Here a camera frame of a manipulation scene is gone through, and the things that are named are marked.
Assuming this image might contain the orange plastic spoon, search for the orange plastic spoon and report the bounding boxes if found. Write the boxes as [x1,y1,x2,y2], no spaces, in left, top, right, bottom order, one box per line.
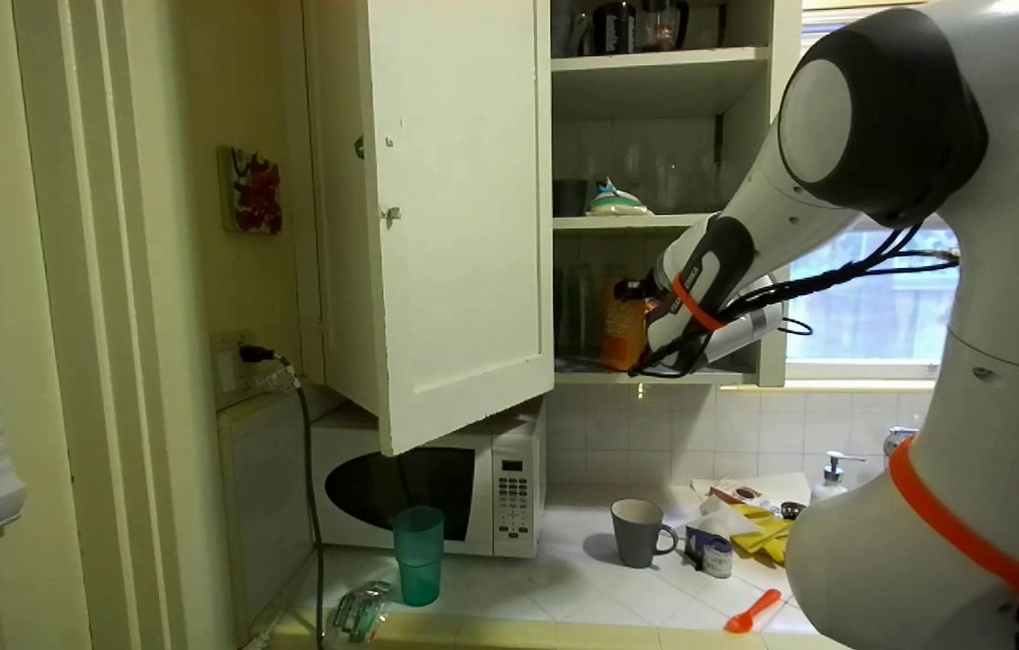
[720,586,789,639]

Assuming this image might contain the red wall picture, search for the red wall picture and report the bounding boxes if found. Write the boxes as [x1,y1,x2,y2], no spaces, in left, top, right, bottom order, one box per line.
[220,146,288,239]

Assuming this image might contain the grey ceramic mug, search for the grey ceramic mug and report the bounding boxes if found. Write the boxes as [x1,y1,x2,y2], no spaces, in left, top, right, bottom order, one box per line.
[608,495,683,572]

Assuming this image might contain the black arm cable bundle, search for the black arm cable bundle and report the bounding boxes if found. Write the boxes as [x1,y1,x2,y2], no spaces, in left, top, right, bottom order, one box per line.
[639,213,962,380]

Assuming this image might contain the open cream cabinet door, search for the open cream cabinet door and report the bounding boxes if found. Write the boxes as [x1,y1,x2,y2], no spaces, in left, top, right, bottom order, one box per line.
[302,0,562,458]

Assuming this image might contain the black microwave power cord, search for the black microwave power cord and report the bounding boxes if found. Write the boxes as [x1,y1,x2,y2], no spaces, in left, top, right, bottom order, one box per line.
[237,343,337,650]

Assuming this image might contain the orange sachet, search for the orange sachet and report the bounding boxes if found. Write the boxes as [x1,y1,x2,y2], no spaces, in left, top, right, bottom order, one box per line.
[600,282,661,377]

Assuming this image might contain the white bottle with silver pump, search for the white bottle with silver pump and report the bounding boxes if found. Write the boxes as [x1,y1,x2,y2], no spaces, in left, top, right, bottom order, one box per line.
[815,449,856,504]

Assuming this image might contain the wall power outlet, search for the wall power outlet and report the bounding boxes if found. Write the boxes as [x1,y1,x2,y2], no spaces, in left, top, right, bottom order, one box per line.
[209,331,302,407]

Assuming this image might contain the clear safety glasses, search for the clear safety glasses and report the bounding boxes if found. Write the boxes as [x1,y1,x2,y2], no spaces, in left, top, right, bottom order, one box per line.
[324,578,403,641]

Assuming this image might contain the white microwave oven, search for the white microwave oven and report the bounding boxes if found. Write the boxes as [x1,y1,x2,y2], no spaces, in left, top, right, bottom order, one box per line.
[308,410,551,563]

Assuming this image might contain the cream wall cabinet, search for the cream wall cabinet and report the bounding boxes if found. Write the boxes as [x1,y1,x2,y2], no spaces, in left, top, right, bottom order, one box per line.
[544,0,805,395]

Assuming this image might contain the teal plastic cup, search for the teal plastic cup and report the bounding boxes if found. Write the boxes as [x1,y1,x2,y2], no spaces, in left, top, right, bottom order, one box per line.
[392,502,451,610]

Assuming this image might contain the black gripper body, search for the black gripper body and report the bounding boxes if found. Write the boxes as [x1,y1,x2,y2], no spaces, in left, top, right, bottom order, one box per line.
[611,272,661,306]

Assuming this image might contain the yellow cloth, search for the yellow cloth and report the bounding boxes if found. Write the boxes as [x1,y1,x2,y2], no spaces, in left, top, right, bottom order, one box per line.
[732,502,799,566]

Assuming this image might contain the small blue white cup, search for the small blue white cup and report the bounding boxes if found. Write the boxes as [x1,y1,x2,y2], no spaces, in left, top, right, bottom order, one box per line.
[683,515,740,582]

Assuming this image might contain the window with white frame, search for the window with white frame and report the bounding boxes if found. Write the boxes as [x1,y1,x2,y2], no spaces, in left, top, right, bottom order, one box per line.
[782,0,971,391]

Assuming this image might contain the green cloth item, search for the green cloth item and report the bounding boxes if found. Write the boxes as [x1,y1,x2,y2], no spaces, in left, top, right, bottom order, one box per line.
[585,178,658,221]

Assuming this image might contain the dark glassware group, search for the dark glassware group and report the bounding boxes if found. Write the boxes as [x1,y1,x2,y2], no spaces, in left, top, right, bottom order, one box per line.
[552,0,698,59]

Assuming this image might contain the coffee print box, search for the coffee print box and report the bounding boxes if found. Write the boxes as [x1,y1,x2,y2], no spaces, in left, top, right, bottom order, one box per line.
[698,472,817,514]

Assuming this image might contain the shiny metal jar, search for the shiny metal jar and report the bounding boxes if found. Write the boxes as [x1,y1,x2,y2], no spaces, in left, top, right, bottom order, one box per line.
[877,418,924,463]

